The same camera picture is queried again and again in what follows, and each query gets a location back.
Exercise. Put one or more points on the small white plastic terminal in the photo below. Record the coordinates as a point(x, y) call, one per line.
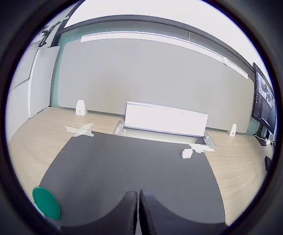
point(187, 153)

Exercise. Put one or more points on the round green lid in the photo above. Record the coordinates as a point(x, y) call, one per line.
point(46, 203)

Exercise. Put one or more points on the dark grey mat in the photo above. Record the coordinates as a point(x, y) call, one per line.
point(131, 166)

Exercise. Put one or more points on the white tape strip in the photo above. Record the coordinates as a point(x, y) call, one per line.
point(85, 128)
point(197, 147)
point(72, 129)
point(208, 149)

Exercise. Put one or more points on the grey partition panel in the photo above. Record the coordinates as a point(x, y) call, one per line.
point(143, 80)

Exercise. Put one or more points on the black computer monitor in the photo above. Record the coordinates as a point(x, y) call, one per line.
point(263, 102)

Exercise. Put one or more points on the white side partition panel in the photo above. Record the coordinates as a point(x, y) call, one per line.
point(38, 80)

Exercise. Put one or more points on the silver hinged duct lid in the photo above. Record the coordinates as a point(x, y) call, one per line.
point(165, 120)

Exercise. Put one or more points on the white partition foot bracket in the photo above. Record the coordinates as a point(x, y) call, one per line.
point(232, 130)
point(80, 109)

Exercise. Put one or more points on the white partition trim rail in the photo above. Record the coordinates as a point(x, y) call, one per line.
point(131, 35)

